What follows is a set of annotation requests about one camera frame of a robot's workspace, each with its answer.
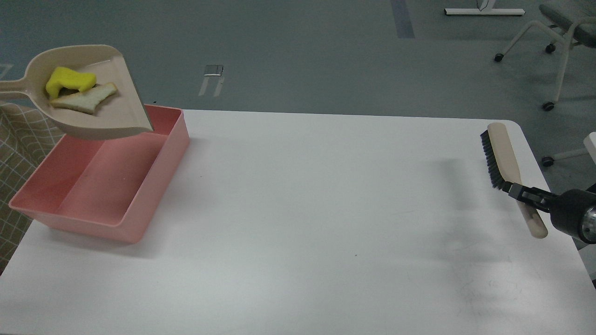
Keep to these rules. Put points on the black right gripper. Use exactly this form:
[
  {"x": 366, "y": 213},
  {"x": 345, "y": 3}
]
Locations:
[{"x": 573, "y": 212}]

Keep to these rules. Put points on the beige hand brush black bristles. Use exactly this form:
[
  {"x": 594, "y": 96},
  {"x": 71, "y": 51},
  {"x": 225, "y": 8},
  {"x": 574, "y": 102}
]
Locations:
[{"x": 504, "y": 174}]

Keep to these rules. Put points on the beige plastic dustpan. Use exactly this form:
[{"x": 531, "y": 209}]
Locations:
[{"x": 120, "y": 115}]

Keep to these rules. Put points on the yellow sponge piece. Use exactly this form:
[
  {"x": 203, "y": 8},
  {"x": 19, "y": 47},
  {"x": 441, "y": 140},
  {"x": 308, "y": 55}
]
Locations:
[{"x": 63, "y": 77}]

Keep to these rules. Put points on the pink plastic bin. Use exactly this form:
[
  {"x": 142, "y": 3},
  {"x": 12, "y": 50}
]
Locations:
[{"x": 108, "y": 189}]

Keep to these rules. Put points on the grey office chair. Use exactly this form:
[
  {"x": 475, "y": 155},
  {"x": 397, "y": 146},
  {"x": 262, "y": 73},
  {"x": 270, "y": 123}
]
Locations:
[{"x": 572, "y": 23}]

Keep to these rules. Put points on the white desk base bar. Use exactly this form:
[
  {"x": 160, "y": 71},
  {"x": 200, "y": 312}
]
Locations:
[{"x": 486, "y": 8}]

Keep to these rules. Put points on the metal floor plate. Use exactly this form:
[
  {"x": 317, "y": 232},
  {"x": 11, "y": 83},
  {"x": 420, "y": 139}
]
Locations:
[{"x": 213, "y": 70}]

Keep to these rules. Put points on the beige checkered cloth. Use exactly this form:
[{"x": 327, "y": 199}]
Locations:
[{"x": 26, "y": 137}]

